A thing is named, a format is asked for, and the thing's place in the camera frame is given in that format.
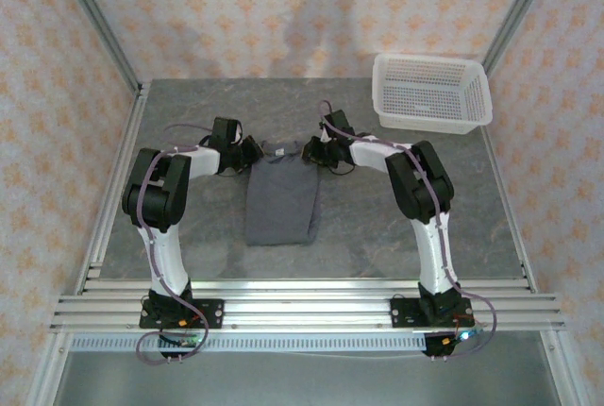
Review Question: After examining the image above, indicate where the white perforated plastic basket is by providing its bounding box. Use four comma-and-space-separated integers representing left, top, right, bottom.
371, 52, 495, 137

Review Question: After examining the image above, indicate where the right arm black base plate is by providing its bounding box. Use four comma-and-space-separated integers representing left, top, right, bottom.
390, 296, 473, 330

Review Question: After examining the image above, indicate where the aluminium frame post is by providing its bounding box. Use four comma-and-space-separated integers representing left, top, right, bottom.
49, 0, 143, 93
478, 0, 561, 76

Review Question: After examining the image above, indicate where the grey t-shirt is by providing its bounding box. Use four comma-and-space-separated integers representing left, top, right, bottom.
243, 139, 322, 248

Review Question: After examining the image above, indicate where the narrow aluminium rail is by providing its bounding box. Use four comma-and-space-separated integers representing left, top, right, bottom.
75, 277, 538, 297

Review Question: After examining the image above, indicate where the slotted grey cable duct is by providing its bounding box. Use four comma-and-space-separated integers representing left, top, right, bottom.
69, 331, 428, 354

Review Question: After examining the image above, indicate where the wide aluminium rail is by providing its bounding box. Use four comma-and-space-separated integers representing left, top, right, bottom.
49, 296, 566, 332

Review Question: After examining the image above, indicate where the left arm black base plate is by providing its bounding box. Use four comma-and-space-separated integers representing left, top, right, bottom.
139, 298, 226, 330

